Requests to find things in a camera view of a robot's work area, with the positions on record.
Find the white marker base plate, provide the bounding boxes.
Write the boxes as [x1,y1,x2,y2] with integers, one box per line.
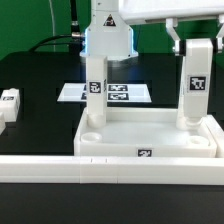
[57,83,152,103]

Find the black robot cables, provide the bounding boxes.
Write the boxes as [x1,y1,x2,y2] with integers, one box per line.
[28,0,86,53]

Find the white desk top tray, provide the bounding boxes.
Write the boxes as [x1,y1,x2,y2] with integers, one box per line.
[74,107,218,158]

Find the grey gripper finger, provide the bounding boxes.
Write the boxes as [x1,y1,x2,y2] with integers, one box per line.
[166,18,186,55]

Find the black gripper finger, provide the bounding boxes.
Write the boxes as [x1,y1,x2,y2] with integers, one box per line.
[214,15,224,53]

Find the white L-shaped fence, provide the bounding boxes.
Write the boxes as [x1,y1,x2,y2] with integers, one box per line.
[0,115,224,185]

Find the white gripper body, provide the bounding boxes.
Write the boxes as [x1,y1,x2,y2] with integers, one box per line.
[119,0,224,25]

